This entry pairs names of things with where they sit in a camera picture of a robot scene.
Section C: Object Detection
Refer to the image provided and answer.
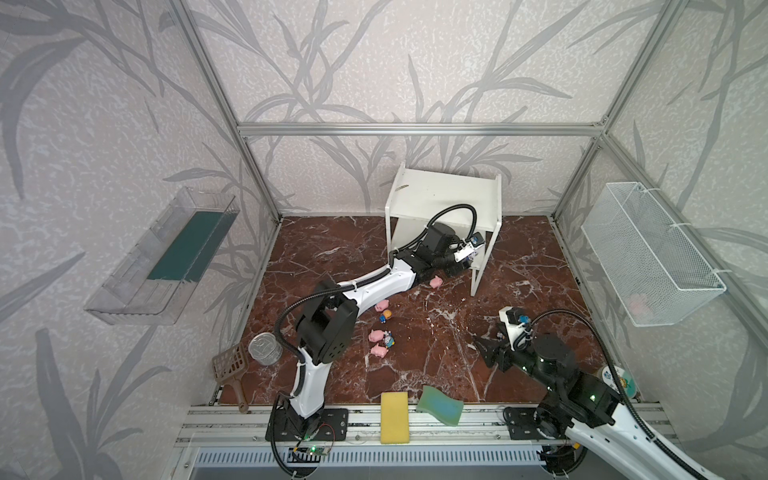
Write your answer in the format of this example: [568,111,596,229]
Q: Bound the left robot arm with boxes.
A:
[273,203,485,426]

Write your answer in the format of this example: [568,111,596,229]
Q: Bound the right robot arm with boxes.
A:
[473,307,718,479]

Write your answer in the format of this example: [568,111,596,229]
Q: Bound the white two-tier metal shelf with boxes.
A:
[384,166,502,295]

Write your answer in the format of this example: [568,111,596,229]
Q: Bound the green sponge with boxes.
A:
[416,386,464,427]

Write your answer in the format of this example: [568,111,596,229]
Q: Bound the green blue cat figurine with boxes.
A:
[383,333,395,349]

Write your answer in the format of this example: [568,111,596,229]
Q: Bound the pink pig toy middle cluster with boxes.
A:
[368,330,387,343]

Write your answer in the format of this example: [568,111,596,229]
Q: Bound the green tape roll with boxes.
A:
[599,365,637,399]

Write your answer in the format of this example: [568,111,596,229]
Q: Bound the pink pig toy lower cluster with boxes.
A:
[370,345,389,358]

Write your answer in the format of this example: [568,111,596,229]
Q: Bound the yellow sponge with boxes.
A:
[380,392,410,445]

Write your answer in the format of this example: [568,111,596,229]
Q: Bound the pink item in basket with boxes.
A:
[627,294,654,323]

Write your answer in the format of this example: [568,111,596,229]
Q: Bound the silver metal can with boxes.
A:
[247,332,283,366]

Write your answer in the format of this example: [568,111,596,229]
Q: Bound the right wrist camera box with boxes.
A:
[499,306,531,351]

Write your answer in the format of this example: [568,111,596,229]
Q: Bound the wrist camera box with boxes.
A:
[454,232,485,263]
[499,306,531,351]

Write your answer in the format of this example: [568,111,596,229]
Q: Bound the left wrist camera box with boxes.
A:
[454,232,485,263]

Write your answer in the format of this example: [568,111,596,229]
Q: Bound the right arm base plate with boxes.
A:
[502,406,567,441]

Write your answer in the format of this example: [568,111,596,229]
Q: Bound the white wire mesh basket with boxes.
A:
[581,182,727,327]

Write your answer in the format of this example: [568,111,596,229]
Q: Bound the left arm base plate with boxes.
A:
[265,407,349,442]

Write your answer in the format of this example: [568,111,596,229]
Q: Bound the clear plastic wall bin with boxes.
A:
[84,187,240,326]

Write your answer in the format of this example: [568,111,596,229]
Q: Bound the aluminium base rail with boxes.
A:
[173,403,667,448]

